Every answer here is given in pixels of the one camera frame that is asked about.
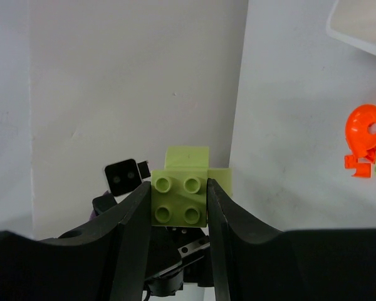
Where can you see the orange round lego upper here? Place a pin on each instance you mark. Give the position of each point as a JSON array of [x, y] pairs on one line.
[[360, 130]]

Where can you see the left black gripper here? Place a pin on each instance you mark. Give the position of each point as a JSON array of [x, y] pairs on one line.
[[153, 260]]

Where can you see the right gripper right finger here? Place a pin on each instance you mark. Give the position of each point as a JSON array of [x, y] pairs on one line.
[[252, 260]]

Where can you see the white three-compartment tray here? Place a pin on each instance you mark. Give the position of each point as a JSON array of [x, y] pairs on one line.
[[354, 23]]

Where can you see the green lego block large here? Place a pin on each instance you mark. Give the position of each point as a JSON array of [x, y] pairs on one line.
[[179, 190]]

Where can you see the small orange lego piece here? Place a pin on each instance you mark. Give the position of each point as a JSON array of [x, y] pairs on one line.
[[362, 169]]

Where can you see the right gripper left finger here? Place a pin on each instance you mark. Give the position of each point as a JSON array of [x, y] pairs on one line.
[[103, 259]]

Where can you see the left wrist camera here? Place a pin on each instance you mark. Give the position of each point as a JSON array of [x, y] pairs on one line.
[[125, 176]]

